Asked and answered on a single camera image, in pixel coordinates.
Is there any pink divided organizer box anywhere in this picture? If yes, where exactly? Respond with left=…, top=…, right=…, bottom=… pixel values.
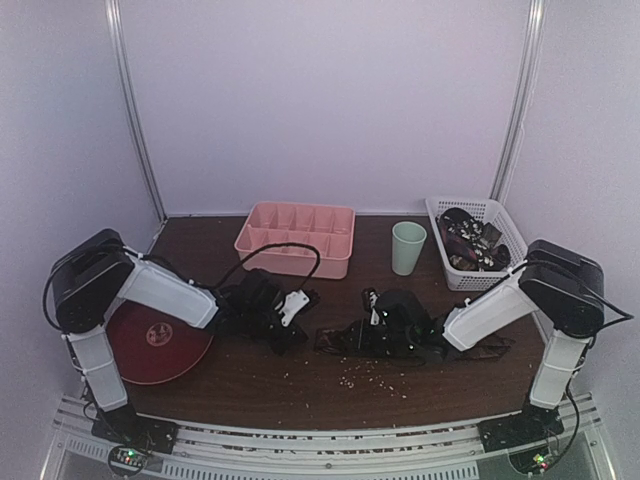
left=234, top=201, right=355, bottom=280

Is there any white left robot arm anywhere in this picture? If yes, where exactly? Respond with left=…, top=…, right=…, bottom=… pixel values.
left=41, top=229, right=319, bottom=444

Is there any left aluminium corner post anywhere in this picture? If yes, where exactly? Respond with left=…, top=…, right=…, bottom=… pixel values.
left=104, top=0, right=167, bottom=223

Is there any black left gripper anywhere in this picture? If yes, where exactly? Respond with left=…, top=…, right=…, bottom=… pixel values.
left=243, top=305, right=309, bottom=357

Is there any red round tray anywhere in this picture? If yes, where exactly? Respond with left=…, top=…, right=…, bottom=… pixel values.
left=106, top=301, right=213, bottom=386

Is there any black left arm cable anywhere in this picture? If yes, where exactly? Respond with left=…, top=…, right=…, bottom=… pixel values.
left=212, top=242, right=321, bottom=296

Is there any mint green plastic cup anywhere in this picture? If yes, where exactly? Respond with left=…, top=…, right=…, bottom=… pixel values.
left=392, top=221, right=427, bottom=276

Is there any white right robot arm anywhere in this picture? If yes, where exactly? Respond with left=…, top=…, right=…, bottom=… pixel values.
left=342, top=239, right=604, bottom=442

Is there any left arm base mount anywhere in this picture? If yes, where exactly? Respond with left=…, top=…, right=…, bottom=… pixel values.
left=83, top=400, right=178, bottom=479

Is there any brown patterned tie in basket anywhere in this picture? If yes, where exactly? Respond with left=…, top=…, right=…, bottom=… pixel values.
left=436, top=207, right=511, bottom=272

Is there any white plastic mesh basket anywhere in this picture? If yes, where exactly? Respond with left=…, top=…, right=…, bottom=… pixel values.
left=424, top=196, right=527, bottom=291

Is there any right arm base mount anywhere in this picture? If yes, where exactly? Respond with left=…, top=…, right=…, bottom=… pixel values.
left=477, top=406, right=565, bottom=476

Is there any dark floral patterned tie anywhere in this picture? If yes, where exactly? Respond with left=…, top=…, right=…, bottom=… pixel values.
left=314, top=322, right=515, bottom=364

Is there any aluminium front rail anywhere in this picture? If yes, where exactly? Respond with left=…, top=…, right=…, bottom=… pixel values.
left=40, top=395, right=619, bottom=479

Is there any aluminium corner post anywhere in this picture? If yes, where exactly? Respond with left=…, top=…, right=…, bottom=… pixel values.
left=490, top=0, right=546, bottom=203
left=104, top=0, right=167, bottom=223

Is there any right aluminium corner post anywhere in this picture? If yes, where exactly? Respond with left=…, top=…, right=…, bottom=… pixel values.
left=490, top=0, right=546, bottom=203

